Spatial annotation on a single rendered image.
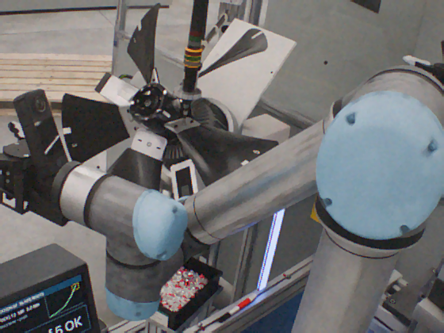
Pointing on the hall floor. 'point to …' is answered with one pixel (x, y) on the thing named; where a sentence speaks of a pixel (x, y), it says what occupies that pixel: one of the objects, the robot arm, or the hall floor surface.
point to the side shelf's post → (244, 262)
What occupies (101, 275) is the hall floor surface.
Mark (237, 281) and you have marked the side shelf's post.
